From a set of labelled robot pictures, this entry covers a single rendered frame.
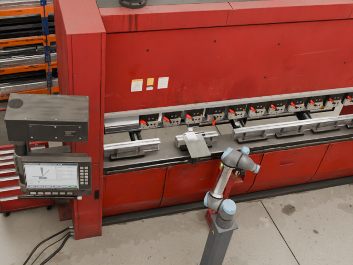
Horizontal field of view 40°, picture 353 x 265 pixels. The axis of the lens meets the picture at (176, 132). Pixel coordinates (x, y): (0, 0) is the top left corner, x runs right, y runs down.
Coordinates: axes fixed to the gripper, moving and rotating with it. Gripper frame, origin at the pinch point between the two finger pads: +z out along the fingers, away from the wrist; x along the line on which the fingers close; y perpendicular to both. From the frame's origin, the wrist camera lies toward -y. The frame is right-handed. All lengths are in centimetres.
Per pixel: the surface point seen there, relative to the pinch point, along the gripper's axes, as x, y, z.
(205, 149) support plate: 30.8, 16.2, -24.4
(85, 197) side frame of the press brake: 136, 8, 11
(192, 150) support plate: 42, 17, -24
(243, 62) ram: 6, 39, -102
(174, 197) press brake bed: 48, 16, 47
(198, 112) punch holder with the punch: 37, 35, -52
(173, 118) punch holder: 59, 34, -50
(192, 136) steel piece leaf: 37, 32, -23
